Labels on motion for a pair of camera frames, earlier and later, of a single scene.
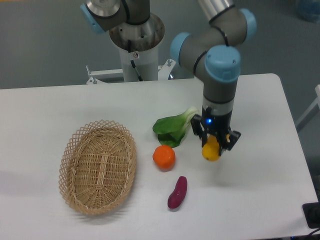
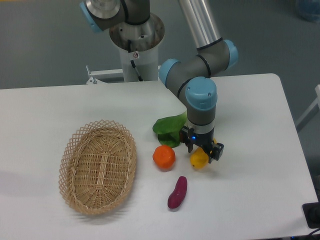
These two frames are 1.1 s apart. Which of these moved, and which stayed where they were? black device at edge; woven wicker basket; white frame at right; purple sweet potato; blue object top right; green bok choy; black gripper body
Moved: black gripper body
Stayed: purple sweet potato; black device at edge; woven wicker basket; green bok choy; white frame at right; blue object top right
